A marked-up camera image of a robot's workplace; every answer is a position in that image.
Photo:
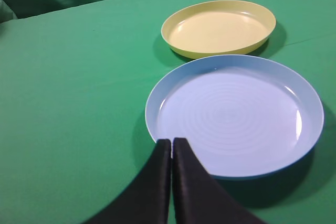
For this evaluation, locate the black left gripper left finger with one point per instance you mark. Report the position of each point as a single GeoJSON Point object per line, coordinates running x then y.
{"type": "Point", "coordinates": [146, 199]}

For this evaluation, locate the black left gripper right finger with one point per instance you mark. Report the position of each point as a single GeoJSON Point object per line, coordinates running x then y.
{"type": "Point", "coordinates": [198, 198]}

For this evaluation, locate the light blue plastic plate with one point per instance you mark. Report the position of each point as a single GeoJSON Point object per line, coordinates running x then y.
{"type": "Point", "coordinates": [243, 116]}

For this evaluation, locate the yellow plastic plate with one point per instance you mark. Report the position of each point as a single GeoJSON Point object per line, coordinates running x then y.
{"type": "Point", "coordinates": [218, 28]}

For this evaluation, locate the green table cloth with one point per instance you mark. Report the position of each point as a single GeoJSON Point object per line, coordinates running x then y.
{"type": "Point", "coordinates": [74, 84]}

